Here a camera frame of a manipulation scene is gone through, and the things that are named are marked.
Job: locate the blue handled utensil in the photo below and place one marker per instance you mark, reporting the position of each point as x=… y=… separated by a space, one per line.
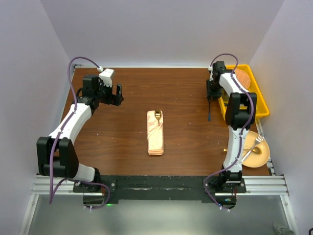
x=209 y=110

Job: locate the gold spoon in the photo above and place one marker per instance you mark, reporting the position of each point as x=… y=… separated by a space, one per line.
x=158 y=115
x=255 y=150

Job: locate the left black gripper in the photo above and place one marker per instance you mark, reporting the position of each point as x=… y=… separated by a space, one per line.
x=113 y=99

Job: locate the yellow plastic tray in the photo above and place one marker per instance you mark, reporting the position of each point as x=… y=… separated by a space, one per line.
x=262 y=109

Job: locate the peach satin napkin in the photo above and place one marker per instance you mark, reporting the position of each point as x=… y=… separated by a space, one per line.
x=155 y=134

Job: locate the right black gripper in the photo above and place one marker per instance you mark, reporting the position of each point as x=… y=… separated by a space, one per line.
x=210 y=94

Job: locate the silver fork on plate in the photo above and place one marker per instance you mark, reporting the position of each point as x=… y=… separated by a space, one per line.
x=258 y=140

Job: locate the woven orange round plate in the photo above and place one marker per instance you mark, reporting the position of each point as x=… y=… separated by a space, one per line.
x=243 y=78

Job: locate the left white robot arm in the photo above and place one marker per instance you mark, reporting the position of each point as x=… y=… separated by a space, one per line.
x=56 y=153

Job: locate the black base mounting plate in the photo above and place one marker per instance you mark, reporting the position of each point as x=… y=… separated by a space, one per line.
x=183 y=188

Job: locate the aluminium rail frame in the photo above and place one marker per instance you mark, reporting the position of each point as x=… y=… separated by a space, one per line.
x=265 y=204

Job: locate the gold spoon on plate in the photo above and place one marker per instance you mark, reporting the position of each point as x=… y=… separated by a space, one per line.
x=255 y=150

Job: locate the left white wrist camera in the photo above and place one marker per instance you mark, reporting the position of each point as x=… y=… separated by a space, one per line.
x=106 y=76

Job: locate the beige round plate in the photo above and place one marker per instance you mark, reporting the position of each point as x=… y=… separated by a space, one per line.
x=256 y=160

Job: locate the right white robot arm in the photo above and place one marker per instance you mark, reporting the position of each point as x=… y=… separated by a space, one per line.
x=239 y=116

